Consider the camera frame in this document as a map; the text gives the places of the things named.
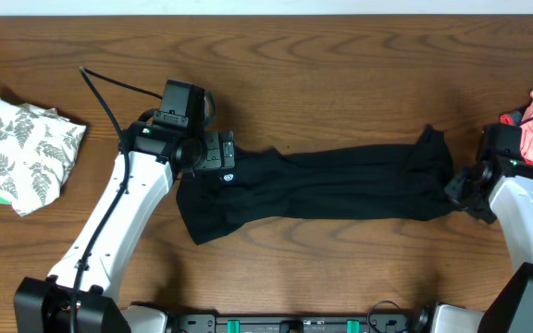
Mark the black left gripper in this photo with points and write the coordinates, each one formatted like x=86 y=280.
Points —
x=214 y=158

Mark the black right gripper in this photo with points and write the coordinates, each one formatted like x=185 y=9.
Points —
x=453 y=188

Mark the black t-shirt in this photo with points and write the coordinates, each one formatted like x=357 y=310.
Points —
x=379 y=181

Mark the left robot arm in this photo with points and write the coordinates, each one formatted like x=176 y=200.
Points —
x=80 y=293

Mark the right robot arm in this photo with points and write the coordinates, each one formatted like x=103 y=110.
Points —
x=500 y=190

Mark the white fern-print fabric bag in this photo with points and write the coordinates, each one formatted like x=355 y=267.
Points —
x=38 y=150

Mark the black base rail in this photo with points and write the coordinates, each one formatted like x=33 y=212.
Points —
x=266 y=324

